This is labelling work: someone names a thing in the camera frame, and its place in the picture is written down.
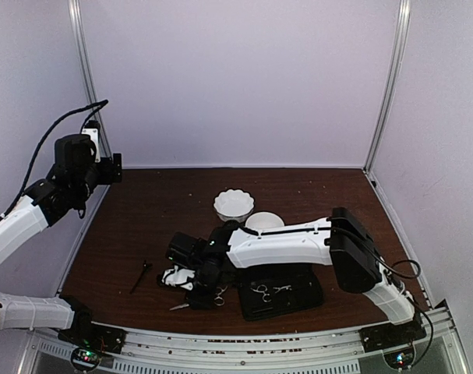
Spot black hair clip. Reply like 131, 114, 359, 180
129, 260, 153, 295

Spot aluminium left corner post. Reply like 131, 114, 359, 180
67, 0, 112, 157

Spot silver thinning scissors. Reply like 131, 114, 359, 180
250, 284, 292, 303

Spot aluminium front rail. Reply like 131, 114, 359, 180
14, 307, 471, 373

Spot aluminium right corner post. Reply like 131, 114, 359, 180
363, 0, 411, 175

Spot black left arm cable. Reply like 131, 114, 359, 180
9, 99, 109, 211

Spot black zip tool case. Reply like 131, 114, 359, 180
238, 266, 324, 322

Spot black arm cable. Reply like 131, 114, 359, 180
9, 99, 109, 211
329, 225, 422, 280

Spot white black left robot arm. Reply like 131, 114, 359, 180
0, 129, 122, 346

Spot white round bowl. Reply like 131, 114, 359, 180
245, 211, 284, 230

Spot white scalloped bowl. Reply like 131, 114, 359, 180
213, 189, 255, 223

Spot silver pointed scissors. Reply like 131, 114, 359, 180
169, 286, 228, 311

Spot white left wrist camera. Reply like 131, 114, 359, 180
80, 120, 101, 163

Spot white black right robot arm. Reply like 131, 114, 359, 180
157, 207, 426, 349

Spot aluminium corner post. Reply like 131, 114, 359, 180
363, 0, 411, 175
67, 0, 112, 157

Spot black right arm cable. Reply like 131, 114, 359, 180
329, 225, 422, 280

